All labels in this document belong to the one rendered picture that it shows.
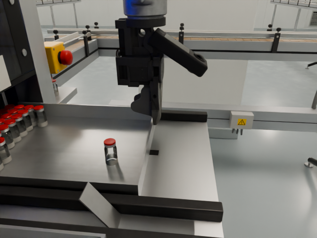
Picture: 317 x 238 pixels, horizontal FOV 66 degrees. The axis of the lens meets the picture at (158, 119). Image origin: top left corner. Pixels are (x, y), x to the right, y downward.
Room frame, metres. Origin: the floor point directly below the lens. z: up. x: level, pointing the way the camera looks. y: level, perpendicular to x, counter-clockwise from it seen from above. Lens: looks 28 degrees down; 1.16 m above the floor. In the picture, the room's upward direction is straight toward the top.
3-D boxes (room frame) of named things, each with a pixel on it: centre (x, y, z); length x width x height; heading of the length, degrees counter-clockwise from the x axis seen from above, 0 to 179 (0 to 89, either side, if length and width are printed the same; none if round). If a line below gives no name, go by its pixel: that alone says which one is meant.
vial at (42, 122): (0.49, 0.27, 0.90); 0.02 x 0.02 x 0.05
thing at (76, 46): (0.97, 0.41, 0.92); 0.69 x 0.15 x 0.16; 174
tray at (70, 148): (0.41, 0.19, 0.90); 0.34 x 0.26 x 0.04; 85
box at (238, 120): (1.24, -0.47, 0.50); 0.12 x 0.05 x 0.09; 84
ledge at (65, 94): (0.69, 0.34, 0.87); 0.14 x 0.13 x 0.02; 84
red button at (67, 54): (0.67, 0.25, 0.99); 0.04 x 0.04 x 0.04; 84
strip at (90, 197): (0.22, 0.02, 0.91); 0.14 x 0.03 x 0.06; 84
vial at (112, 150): (0.36, 0.08, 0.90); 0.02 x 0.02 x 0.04
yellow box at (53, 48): (0.67, 0.30, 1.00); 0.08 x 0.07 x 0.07; 84
